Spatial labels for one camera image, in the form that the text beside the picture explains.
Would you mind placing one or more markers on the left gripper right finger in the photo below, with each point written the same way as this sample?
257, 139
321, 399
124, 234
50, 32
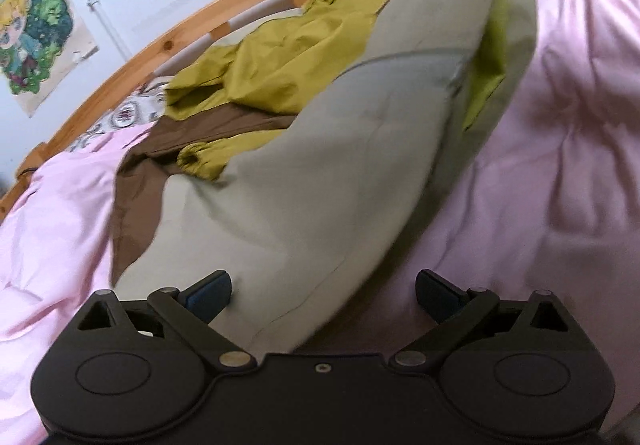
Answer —
457, 314

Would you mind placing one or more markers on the olive beige brown hooded jacket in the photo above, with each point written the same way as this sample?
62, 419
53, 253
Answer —
312, 227

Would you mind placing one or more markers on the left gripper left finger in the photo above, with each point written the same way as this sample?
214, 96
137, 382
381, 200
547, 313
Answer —
189, 312

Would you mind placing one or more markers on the blond anime character poster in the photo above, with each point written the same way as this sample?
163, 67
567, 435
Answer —
42, 41

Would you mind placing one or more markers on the floral white mattress cover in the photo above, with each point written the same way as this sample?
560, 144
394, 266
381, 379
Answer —
140, 107

